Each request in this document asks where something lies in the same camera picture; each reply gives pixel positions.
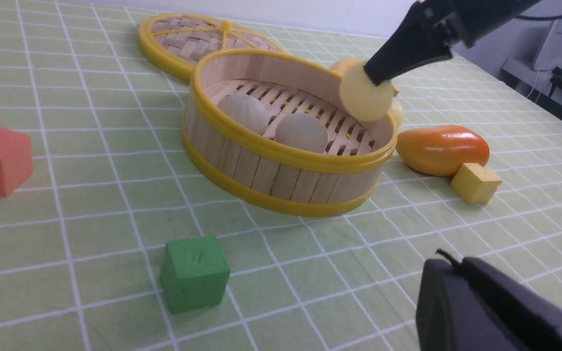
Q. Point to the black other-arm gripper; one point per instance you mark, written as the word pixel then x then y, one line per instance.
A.
pixel 431 27

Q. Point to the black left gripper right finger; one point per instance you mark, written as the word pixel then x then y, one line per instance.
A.
pixel 533 320

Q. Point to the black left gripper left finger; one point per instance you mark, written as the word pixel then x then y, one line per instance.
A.
pixel 451 316

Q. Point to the yellow steamed bun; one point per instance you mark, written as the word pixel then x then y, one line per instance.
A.
pixel 361 98
pixel 396 112

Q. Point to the white steamed bun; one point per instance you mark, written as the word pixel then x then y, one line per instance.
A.
pixel 302 131
pixel 245 110

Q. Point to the bamboo steamer tray yellow rim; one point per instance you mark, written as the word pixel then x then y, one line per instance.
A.
pixel 261 171

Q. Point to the woven bamboo steamer lid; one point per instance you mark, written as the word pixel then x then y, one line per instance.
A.
pixel 176 42

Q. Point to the orange toy mango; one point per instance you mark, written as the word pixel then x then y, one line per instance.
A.
pixel 440 150

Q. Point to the yellow foam cube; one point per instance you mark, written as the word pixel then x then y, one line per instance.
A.
pixel 475 184

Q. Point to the green foam cube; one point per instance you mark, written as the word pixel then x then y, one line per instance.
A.
pixel 194 274

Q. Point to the green checkered tablecloth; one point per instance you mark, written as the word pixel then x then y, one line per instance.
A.
pixel 82 242

